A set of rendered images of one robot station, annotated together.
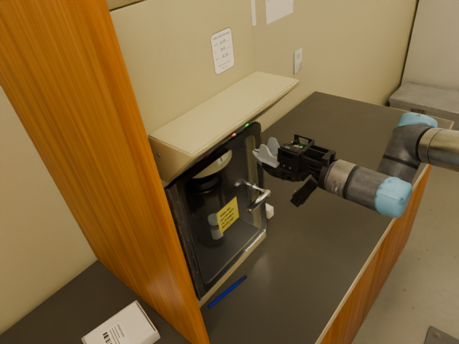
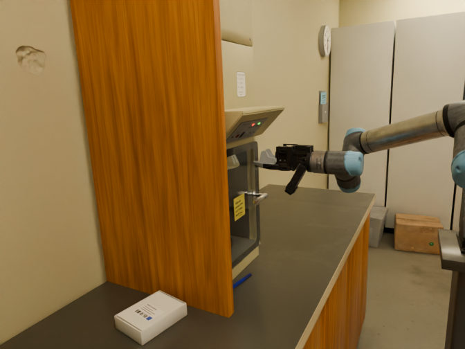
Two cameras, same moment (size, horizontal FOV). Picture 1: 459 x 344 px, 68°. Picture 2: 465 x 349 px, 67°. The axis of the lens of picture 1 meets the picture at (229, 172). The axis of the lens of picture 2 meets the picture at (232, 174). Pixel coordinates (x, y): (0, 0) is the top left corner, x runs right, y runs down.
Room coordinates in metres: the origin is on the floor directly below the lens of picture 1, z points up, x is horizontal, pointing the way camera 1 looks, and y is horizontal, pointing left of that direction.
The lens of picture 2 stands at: (-0.46, 0.35, 1.55)
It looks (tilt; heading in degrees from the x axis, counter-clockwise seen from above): 13 degrees down; 344
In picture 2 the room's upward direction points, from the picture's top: 2 degrees counter-clockwise
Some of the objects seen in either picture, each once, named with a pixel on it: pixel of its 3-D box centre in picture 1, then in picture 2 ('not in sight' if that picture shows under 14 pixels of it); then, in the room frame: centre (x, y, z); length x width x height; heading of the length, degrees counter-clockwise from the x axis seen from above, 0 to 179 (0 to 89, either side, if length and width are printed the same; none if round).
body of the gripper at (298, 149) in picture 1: (307, 163); (295, 158); (0.60, -0.17, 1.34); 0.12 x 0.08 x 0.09; 45
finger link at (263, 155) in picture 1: (263, 153); (263, 158); (0.66, -0.09, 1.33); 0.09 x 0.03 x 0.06; 45
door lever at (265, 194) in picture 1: (254, 198); (256, 197); (0.66, -0.06, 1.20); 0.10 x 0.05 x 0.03; 135
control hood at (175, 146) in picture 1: (232, 127); (250, 124); (0.59, -0.02, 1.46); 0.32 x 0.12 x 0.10; 135
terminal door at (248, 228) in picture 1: (228, 212); (239, 205); (0.63, 0.02, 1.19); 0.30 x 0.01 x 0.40; 135
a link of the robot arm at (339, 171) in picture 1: (339, 179); (318, 161); (0.54, -0.23, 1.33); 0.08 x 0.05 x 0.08; 135
